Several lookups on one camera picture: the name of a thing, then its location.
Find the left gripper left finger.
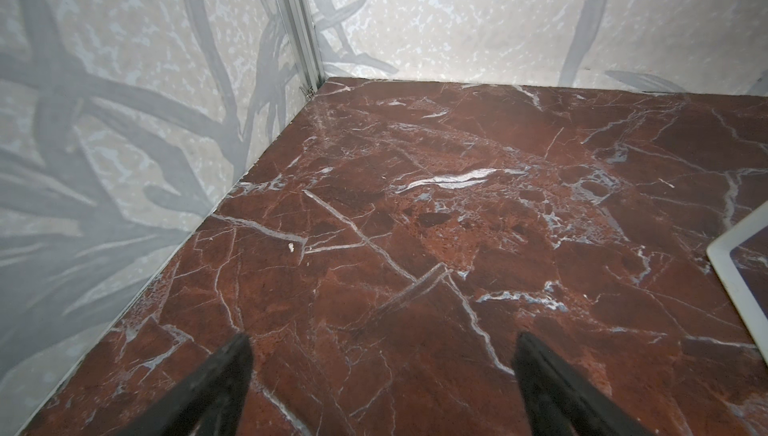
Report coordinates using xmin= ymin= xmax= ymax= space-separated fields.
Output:
xmin=120 ymin=333 xmax=253 ymax=435

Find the white two-tier metal shelf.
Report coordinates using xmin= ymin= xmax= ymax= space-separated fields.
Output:
xmin=706 ymin=200 xmax=768 ymax=366

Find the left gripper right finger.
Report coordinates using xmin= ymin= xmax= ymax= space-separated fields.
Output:
xmin=512 ymin=332 xmax=650 ymax=435

